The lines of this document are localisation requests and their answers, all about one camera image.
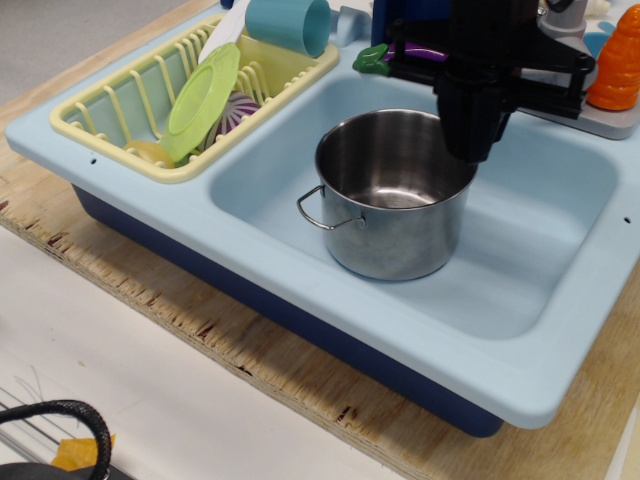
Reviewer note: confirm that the green plastic plate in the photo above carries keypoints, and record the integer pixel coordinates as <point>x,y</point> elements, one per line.
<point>201,101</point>

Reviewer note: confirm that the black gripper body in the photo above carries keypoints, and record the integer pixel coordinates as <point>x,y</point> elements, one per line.
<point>499,44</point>

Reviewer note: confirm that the grey toy faucet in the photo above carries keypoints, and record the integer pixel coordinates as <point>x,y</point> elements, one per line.
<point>586,26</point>

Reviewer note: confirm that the yellow plastic dish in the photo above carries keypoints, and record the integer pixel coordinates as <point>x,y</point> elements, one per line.
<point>150,152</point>

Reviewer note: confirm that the light blue toy sink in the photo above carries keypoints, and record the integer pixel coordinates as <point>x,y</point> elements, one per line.
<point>550,235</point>

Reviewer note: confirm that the orange toy carrot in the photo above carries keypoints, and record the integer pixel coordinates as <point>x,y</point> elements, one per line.
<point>616,87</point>

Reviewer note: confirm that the purple white striped ball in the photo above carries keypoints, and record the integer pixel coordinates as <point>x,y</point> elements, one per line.
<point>239,105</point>

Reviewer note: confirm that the yellow tape piece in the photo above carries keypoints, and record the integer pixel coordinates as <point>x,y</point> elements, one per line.
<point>76,454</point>

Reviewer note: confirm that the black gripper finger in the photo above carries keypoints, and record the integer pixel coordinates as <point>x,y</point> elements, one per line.
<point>472,119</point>

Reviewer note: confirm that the white plastic utensil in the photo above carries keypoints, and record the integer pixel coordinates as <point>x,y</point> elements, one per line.
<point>228,30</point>

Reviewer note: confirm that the teal plastic cup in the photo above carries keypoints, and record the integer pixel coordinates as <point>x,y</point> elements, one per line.
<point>300,26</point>

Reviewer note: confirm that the pale yellow dish rack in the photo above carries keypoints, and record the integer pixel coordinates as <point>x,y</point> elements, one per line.
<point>134,102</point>

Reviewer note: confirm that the purple toy eggplant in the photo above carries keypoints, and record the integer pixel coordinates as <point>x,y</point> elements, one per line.
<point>375,59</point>

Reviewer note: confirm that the wooden board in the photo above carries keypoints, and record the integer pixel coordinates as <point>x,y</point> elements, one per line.
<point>197,386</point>

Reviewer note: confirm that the stainless steel pot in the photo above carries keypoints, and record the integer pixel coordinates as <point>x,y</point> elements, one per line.
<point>392,196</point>

